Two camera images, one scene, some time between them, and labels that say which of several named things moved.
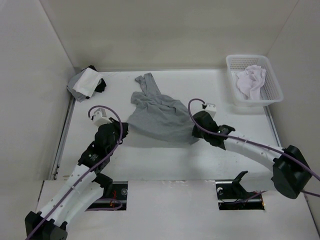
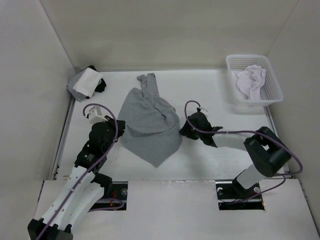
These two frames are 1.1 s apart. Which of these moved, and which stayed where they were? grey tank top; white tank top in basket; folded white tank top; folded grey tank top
Moved: grey tank top
Stayed: folded grey tank top; folded white tank top; white tank top in basket
